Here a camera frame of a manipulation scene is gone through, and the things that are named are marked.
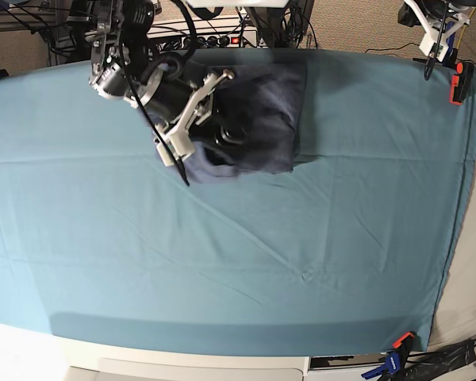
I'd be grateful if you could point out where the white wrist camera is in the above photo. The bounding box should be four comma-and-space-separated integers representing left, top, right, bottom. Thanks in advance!
419, 33, 450, 63
155, 132, 195, 167

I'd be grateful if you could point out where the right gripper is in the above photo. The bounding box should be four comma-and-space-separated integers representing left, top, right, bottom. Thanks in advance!
159, 68, 247, 147

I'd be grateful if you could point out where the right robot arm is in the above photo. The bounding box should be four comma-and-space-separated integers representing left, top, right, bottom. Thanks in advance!
89, 1, 246, 158

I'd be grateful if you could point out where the blue orange clamp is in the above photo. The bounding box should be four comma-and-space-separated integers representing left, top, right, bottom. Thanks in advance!
361, 331, 416, 380

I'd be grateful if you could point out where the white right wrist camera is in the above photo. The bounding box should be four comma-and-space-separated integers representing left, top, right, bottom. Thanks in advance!
155, 132, 195, 167

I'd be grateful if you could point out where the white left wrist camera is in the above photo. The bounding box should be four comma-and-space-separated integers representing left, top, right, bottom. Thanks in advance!
419, 33, 450, 63

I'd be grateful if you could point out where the blue grey T-shirt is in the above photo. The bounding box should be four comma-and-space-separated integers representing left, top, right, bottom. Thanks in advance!
183, 63, 307, 183

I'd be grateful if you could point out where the black power strip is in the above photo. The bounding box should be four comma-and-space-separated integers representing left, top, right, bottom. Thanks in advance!
152, 34, 257, 52

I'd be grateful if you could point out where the black camera cable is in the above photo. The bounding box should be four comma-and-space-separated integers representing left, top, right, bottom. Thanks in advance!
118, 39, 191, 187

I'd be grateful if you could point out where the orange black clamp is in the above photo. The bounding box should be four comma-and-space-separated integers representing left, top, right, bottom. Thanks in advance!
449, 62, 474, 106

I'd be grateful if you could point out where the teal table cloth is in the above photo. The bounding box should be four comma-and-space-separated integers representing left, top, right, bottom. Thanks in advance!
0, 49, 476, 356

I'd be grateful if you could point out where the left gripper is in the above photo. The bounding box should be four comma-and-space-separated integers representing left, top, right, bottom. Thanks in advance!
397, 0, 476, 29

